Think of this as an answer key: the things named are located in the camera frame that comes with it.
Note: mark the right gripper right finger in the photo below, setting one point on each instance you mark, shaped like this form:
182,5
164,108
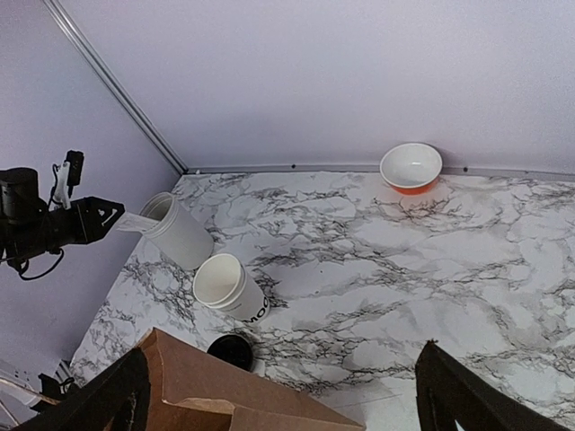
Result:
450,396

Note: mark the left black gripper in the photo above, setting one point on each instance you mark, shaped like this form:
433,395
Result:
88,220

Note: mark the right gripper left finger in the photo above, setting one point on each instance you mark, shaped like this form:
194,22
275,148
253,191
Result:
117,399

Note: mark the white straw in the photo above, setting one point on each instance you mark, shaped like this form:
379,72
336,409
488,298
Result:
130,222

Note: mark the brown paper bag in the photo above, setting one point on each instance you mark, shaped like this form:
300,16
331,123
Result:
191,390

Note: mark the black plastic cup lid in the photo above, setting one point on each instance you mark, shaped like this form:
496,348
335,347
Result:
234,350

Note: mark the stack of white paper cups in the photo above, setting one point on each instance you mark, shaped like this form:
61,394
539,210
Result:
222,284

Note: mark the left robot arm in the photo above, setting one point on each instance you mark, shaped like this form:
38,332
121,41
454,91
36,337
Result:
29,228

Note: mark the white canister with stirrers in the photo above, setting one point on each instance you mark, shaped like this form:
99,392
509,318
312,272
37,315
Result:
176,233

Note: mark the orange bowl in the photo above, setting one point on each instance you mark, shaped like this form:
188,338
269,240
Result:
411,168

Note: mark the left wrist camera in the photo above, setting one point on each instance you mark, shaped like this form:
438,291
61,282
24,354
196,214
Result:
67,175

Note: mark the left aluminium frame post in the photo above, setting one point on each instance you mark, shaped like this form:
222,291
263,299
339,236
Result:
86,50

